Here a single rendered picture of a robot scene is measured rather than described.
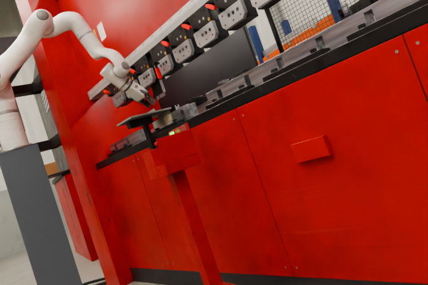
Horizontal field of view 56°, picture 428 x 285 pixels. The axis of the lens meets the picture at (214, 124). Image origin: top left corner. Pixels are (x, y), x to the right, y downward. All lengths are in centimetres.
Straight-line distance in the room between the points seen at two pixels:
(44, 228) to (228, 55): 145
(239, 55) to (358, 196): 138
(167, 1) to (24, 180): 111
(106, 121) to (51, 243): 129
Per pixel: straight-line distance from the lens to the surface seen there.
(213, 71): 272
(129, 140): 273
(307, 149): 145
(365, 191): 140
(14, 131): 214
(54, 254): 208
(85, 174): 297
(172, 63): 216
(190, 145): 166
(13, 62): 222
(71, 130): 301
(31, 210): 207
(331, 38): 149
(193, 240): 173
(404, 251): 143
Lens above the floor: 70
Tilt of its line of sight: 3 degrees up
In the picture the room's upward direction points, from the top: 19 degrees counter-clockwise
